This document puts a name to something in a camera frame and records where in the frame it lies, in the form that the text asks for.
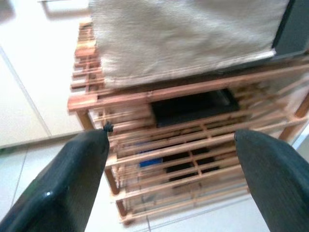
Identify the wooden slatted rack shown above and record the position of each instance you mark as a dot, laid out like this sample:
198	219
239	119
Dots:
183	142

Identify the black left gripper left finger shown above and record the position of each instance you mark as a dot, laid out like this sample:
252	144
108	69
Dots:
60	183

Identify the black plastic tray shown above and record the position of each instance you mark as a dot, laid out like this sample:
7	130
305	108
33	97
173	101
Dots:
193	108

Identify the cream kitchen cabinet with counter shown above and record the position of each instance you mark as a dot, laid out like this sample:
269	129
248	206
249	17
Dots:
36	72

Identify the small blue box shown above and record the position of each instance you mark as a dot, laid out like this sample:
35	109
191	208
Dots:
150	162

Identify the beige ribbed cloth with hem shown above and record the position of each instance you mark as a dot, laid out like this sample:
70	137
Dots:
173	41

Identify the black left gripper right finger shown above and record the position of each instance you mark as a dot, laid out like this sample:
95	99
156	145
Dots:
277	183

